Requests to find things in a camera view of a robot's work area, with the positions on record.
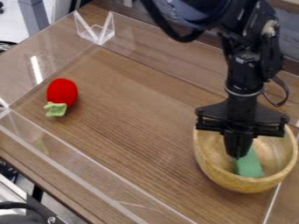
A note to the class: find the light wooden bowl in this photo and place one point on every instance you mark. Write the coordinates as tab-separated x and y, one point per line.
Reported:
276	153

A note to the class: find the red plush strawberry toy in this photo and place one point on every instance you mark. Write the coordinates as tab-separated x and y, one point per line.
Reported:
61	96

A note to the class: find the black clamp with cable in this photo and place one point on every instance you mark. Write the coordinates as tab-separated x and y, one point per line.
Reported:
36	213

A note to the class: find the clear acrylic tray enclosure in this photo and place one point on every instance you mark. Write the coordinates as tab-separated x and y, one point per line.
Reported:
115	159

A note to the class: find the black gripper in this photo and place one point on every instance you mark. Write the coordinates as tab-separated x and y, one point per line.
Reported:
240	115

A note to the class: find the green stick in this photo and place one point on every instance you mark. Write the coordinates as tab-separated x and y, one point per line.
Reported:
247	166

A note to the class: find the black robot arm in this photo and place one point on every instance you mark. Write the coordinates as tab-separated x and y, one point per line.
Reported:
248	29

